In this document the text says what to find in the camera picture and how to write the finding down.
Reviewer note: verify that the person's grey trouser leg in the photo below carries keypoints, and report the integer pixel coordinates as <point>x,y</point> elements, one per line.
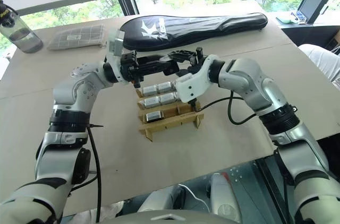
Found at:
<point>321,60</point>

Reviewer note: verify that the green flat box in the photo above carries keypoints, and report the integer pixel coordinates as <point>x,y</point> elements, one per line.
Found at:
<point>284,19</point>

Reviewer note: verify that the black racket cover bag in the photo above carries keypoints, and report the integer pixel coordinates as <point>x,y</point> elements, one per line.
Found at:
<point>202,29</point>

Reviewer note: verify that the blue and white box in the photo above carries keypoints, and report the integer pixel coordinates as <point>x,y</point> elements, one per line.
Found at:
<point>298,17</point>

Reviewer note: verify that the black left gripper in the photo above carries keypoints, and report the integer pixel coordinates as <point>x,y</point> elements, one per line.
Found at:
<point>129,68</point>

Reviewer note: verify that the wooden slotted rack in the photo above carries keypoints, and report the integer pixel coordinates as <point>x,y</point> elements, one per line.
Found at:
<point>170,121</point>

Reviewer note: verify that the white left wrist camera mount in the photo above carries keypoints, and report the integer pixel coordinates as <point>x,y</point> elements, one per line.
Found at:
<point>111,58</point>

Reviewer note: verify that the grey robot torso edge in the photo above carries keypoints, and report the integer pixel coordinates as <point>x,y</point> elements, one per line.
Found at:
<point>170,217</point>

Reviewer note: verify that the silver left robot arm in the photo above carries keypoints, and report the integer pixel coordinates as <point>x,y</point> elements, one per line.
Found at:
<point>69,94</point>

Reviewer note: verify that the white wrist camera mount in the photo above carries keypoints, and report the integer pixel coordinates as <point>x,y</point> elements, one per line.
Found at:
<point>111,58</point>
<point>194,86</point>

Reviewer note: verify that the small silver camera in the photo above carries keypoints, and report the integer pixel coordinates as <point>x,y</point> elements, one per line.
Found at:
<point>169,98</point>
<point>154,117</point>
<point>152,103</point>
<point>151,90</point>
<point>166,87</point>

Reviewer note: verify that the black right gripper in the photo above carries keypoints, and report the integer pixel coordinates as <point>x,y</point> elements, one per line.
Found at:
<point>199,58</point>

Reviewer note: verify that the grey transparent water bottle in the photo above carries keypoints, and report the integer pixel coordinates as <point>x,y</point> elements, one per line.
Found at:
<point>22,35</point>

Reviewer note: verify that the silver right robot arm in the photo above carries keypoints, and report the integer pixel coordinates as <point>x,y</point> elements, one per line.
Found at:
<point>265,88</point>

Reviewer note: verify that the grey checked fabric pouch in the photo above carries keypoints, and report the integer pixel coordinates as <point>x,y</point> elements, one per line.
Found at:
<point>77,36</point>

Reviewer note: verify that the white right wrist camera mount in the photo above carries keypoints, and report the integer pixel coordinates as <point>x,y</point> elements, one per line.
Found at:
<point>194,86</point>

